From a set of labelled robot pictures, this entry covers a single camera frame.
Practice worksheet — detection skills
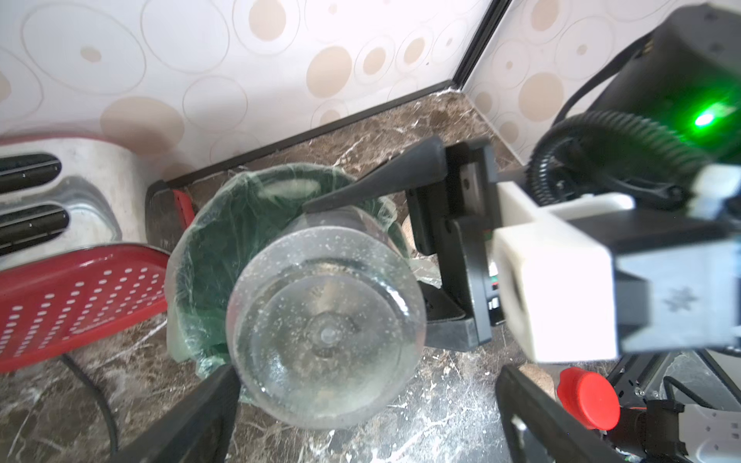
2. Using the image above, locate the right black frame post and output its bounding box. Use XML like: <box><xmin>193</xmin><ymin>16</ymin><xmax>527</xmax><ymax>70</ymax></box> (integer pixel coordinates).
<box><xmin>452</xmin><ymin>0</ymin><xmax>513</xmax><ymax>90</ymax></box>

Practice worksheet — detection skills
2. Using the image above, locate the red toaster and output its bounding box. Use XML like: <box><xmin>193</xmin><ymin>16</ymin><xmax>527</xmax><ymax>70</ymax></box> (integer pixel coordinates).
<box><xmin>1</xmin><ymin>137</ymin><xmax>195</xmax><ymax>372</ymax></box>

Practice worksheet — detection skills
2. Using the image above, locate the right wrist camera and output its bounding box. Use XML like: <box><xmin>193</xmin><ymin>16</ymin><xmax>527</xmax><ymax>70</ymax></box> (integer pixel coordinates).
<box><xmin>492</xmin><ymin>164</ymin><xmax>740</xmax><ymax>363</ymax></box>

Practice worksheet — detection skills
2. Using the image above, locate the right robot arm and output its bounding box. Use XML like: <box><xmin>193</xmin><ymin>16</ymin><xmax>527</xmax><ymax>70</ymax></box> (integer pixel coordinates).
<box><xmin>304</xmin><ymin>4</ymin><xmax>740</xmax><ymax>363</ymax></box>

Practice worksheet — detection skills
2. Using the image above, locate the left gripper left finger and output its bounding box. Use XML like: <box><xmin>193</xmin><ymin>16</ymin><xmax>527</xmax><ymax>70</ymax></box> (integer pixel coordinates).
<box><xmin>109</xmin><ymin>365</ymin><xmax>240</xmax><ymax>463</ymax></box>

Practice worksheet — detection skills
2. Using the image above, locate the black toaster power cable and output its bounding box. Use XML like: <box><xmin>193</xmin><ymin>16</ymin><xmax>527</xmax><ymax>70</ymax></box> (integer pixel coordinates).
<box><xmin>60</xmin><ymin>354</ymin><xmax>120</xmax><ymax>458</ymax></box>

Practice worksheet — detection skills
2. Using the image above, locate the clear oatmeal jar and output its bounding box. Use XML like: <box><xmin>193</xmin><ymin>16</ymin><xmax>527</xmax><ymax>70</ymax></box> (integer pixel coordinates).
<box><xmin>226</xmin><ymin>206</ymin><xmax>426</xmax><ymax>429</ymax></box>

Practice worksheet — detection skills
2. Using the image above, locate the near red-lid oatmeal jar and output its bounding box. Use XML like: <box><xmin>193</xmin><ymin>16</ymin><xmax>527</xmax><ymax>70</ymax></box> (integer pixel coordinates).
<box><xmin>518</xmin><ymin>364</ymin><xmax>621</xmax><ymax>431</ymax></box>

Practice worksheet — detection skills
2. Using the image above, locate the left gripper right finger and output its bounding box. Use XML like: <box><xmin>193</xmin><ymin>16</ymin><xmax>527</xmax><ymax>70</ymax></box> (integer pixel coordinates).
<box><xmin>495</xmin><ymin>366</ymin><xmax>623</xmax><ymax>462</ymax></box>

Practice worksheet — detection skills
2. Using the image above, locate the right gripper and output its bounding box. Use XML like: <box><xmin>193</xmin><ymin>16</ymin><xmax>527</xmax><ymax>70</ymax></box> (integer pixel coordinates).
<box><xmin>303</xmin><ymin>136</ymin><xmax>504</xmax><ymax>352</ymax></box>

